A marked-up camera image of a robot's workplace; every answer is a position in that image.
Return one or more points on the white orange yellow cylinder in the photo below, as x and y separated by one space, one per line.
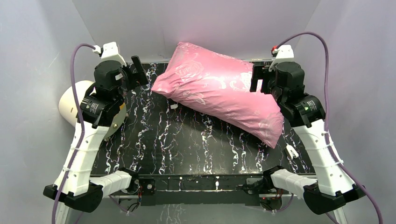
68 110

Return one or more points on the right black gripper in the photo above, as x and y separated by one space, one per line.
259 72

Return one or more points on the pink pillowcase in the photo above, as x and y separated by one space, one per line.
219 86

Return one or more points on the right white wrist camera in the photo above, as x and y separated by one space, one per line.
281 54

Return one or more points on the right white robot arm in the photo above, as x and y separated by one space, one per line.
333 187

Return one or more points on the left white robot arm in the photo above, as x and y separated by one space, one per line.
101 102

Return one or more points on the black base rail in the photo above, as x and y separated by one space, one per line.
202 189

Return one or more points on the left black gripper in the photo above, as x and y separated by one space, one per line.
132 75

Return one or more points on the small white clip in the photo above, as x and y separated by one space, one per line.
291 152

